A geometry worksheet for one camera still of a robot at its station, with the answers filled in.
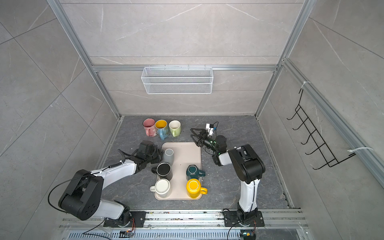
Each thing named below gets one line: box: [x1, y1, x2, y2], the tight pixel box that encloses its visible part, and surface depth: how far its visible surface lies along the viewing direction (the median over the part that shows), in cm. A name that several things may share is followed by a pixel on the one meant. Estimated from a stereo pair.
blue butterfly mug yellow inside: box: [154, 119, 169, 141], surface depth 101 cm
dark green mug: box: [186, 164, 206, 181], surface depth 81 cm
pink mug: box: [142, 118, 158, 137], surface depth 103 cm
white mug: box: [150, 178, 171, 198], surface depth 79 cm
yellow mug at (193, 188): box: [186, 172, 208, 199], surface depth 78 cm
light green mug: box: [168, 120, 181, 138], surface depth 103 cm
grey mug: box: [163, 148, 174, 167], surface depth 88 cm
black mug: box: [151, 162, 173, 181], surface depth 83 cm
